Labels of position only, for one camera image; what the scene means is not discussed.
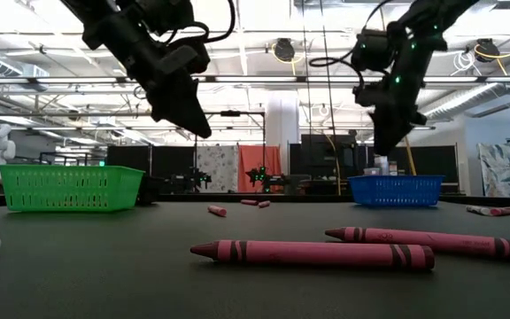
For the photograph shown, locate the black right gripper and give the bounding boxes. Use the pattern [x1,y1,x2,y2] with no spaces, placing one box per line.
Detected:
[369,70,428,156]

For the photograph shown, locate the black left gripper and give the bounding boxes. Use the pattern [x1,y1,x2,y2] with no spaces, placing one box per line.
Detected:
[81,11,213,139]

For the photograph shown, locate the stacked white containers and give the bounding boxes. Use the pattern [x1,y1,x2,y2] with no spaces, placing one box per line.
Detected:
[362,149,400,176]

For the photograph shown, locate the blue plastic basket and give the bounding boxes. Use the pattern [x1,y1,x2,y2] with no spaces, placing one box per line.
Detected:
[347,174,446,208]

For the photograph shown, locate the black partition panel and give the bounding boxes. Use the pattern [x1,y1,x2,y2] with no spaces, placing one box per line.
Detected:
[357,144,460,184]
[104,144,197,195]

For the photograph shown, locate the white floral hanging cloth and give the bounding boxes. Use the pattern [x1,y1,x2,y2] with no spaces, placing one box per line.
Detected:
[196,144,241,194]

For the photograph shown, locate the black cabinet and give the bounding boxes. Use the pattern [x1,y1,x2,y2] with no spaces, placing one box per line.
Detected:
[299,133,359,183]

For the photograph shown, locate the long ceiling light strip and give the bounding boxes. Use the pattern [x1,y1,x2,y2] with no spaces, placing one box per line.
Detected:
[0,74,510,85]

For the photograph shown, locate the orange hanging cloth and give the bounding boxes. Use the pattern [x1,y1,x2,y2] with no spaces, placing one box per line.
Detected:
[236,144,284,194]

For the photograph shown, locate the white building column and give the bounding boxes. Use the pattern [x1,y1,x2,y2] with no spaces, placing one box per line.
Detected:
[265,90,302,176]

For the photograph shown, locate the leaf pattern hanging cloth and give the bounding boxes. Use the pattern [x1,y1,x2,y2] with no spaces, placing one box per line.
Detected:
[476,141,510,198]

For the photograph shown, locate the green plastic basket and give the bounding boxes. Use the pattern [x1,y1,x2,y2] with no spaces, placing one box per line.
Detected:
[0,164,146,213]

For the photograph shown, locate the black table mat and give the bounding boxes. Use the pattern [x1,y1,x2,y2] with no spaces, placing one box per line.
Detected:
[0,199,510,319]

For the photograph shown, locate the yellow hanging cord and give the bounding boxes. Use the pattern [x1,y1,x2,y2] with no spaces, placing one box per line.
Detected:
[403,135,417,176]

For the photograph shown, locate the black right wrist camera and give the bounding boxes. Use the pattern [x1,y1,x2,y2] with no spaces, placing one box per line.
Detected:
[354,82,388,107]

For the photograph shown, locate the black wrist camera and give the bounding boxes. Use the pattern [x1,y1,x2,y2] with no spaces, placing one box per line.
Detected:
[160,42,212,76]
[354,82,388,107]

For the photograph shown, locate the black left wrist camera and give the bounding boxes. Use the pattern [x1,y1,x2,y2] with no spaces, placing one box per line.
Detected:
[160,42,212,76]

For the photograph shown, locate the black metal station frame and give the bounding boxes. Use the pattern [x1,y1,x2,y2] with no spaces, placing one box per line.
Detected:
[192,110,268,194]

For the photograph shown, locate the black hanging cable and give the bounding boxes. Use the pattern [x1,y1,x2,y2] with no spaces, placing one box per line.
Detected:
[301,0,314,196]
[319,0,343,196]

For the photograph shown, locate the silver ceiling duct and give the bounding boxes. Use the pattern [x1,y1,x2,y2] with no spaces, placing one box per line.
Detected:
[418,81,510,126]

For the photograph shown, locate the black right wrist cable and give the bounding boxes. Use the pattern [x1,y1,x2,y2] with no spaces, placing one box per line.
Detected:
[309,0,398,90]

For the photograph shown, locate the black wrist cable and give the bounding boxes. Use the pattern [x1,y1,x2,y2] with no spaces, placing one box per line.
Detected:
[309,0,398,90]
[201,0,237,44]

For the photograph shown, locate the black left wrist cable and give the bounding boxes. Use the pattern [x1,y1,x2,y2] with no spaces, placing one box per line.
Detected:
[201,0,237,44]

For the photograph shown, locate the black ceiling cord reel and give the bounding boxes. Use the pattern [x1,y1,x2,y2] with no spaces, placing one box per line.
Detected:
[270,36,305,77]
[473,36,510,77]

